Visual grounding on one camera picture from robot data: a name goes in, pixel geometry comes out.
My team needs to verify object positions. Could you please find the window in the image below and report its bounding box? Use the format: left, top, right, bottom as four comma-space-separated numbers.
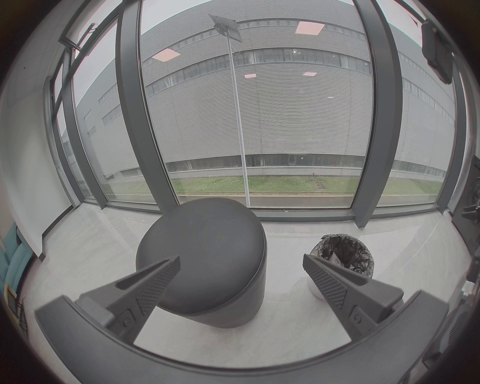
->
43, 0, 477, 230

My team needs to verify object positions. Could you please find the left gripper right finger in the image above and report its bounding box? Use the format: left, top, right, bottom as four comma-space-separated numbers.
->
302, 253, 406, 344

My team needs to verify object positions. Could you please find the white trash bin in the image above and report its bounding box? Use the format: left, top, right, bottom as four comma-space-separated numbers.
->
305, 233, 376, 301

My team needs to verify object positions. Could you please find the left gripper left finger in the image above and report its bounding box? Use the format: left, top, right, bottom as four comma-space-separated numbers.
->
78, 256, 182, 344

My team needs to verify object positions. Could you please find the dark grey round chair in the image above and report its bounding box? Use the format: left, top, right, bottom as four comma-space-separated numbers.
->
136, 197, 268, 329

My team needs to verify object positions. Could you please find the blue-green curtain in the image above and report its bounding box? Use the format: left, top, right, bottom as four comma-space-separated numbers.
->
0, 221, 33, 298

